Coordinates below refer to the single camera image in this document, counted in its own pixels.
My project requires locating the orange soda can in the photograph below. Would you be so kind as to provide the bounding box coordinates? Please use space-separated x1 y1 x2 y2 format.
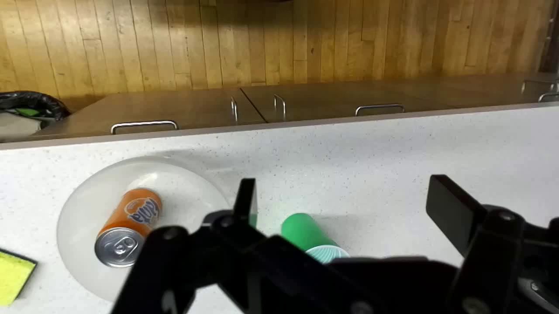
92 186 163 270

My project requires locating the wooden cabinet front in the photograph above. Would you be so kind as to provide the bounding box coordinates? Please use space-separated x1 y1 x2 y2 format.
239 71 559 125

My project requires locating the yellow sponge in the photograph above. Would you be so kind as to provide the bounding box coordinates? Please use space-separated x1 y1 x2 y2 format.
0 247 38 308

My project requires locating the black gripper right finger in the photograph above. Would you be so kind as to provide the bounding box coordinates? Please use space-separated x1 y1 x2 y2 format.
424 172 559 314

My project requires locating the translucent white plastic bowl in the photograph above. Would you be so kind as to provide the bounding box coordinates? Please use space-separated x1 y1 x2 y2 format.
53 156 233 303

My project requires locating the wooden drawer front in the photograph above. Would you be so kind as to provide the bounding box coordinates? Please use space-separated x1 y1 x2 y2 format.
31 85 268 142

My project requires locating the silver cabinet door handle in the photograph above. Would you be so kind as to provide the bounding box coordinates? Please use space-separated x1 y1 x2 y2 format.
270 95 287 121
228 97 242 123

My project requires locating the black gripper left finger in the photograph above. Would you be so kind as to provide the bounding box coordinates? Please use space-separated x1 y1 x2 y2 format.
109 175 275 314

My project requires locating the green plastic cup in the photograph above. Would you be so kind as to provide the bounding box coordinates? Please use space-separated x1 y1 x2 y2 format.
279 210 350 264

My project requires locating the silver drawer handle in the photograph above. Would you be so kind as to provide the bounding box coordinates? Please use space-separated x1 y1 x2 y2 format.
352 102 404 116
534 88 559 104
107 118 179 135

